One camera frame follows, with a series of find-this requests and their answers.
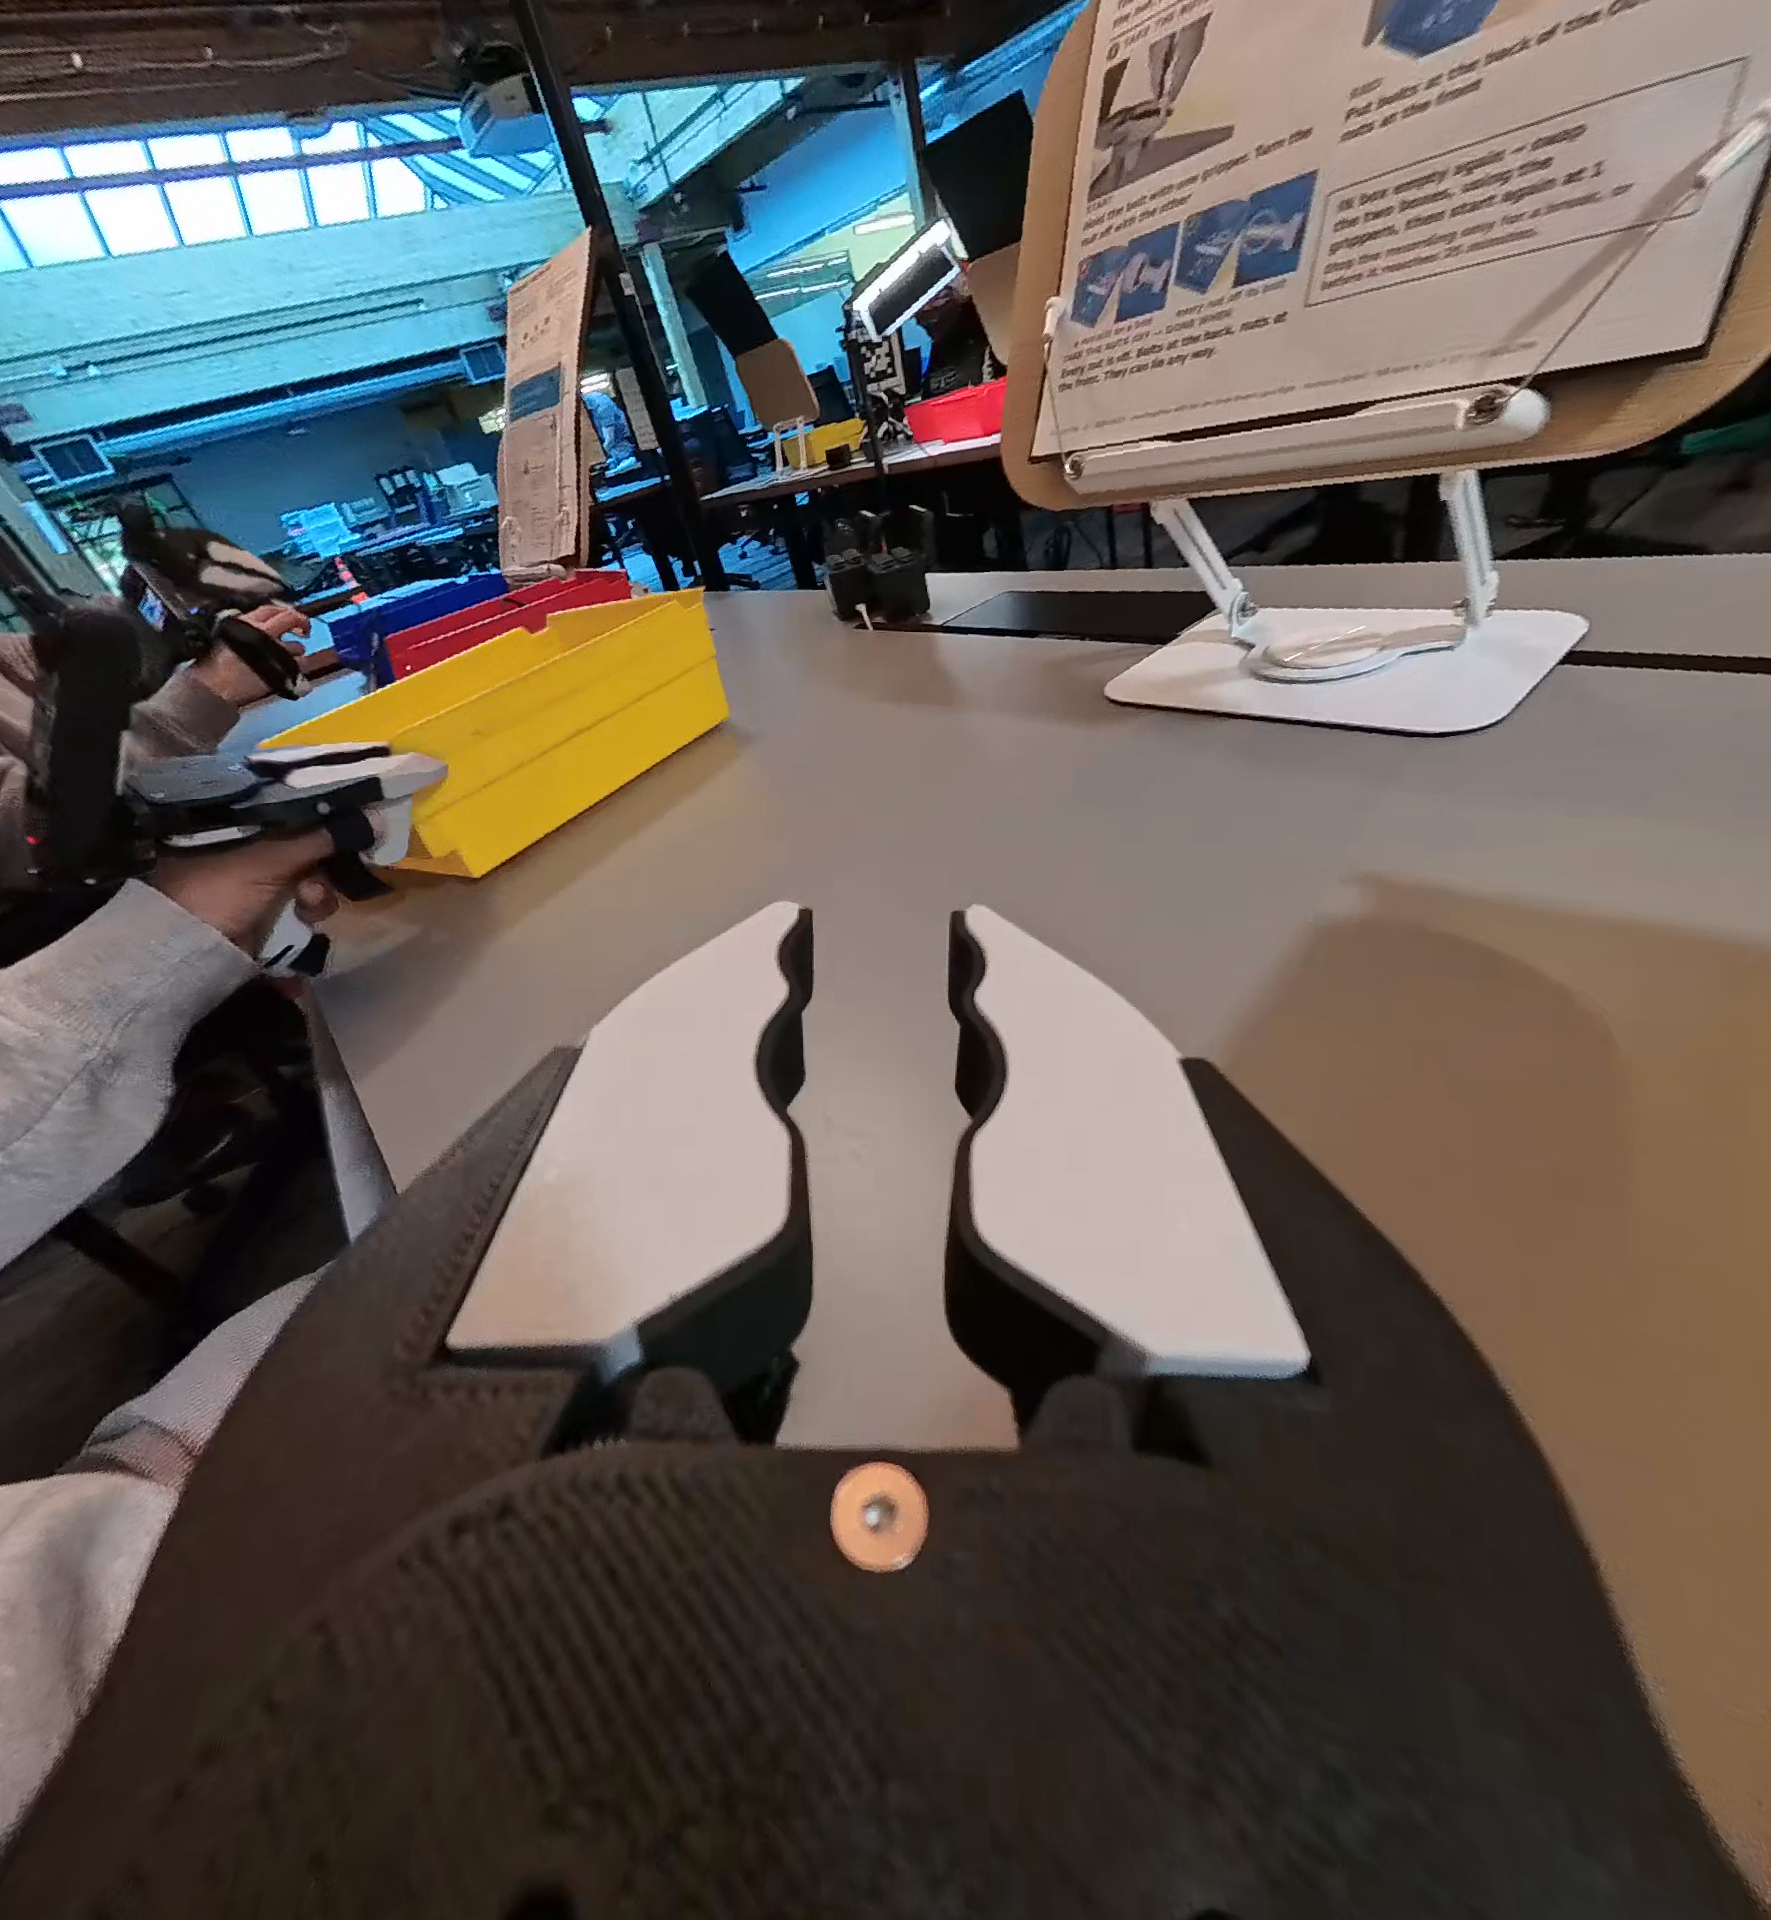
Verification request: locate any black desk panel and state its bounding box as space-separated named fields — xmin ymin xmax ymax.
xmin=928 ymin=585 xmax=1233 ymax=641

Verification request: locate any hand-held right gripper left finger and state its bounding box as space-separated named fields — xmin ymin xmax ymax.
xmin=445 ymin=902 xmax=818 ymax=1386

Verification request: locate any ceiling projector unit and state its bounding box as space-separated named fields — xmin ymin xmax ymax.
xmin=452 ymin=76 xmax=547 ymax=161

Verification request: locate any black office chair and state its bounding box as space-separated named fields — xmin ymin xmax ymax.
xmin=51 ymin=979 xmax=402 ymax=1323

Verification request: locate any person's left forearm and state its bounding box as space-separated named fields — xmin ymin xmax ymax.
xmin=0 ymin=880 xmax=262 ymax=1326

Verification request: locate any small red bin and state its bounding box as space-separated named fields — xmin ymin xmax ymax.
xmin=903 ymin=381 xmax=1009 ymax=443

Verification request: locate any black battery charger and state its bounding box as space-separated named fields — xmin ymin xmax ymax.
xmin=823 ymin=506 xmax=935 ymax=633

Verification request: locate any grey desk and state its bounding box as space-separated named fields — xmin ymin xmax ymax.
xmin=221 ymin=558 xmax=1771 ymax=1920

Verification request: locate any white document stand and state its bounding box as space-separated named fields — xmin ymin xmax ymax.
xmin=1001 ymin=0 xmax=1771 ymax=737

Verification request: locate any person's left hand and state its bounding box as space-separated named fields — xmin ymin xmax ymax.
xmin=145 ymin=837 xmax=365 ymax=999

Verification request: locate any background document stand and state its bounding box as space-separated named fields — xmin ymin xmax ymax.
xmin=734 ymin=333 xmax=826 ymax=485

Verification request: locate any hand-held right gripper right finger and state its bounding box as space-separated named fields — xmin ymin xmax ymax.
xmin=943 ymin=903 xmax=1311 ymax=1384

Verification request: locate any blue plastic bin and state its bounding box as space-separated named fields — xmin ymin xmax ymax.
xmin=329 ymin=590 xmax=445 ymax=681

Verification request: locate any yellow plastic bin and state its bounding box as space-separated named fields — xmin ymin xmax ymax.
xmin=262 ymin=585 xmax=734 ymax=881

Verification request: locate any printed instruction sheet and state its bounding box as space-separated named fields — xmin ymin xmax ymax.
xmin=1030 ymin=0 xmax=1771 ymax=459

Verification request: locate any black support pillar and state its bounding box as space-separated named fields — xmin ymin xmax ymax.
xmin=515 ymin=0 xmax=727 ymax=590

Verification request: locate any bright panel lamp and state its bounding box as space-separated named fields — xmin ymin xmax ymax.
xmin=842 ymin=217 xmax=968 ymax=340

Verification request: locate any brown cardboard sheet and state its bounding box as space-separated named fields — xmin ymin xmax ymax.
xmin=497 ymin=227 xmax=604 ymax=582

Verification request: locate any red plastic bin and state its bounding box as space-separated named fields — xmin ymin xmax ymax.
xmin=382 ymin=563 xmax=637 ymax=681

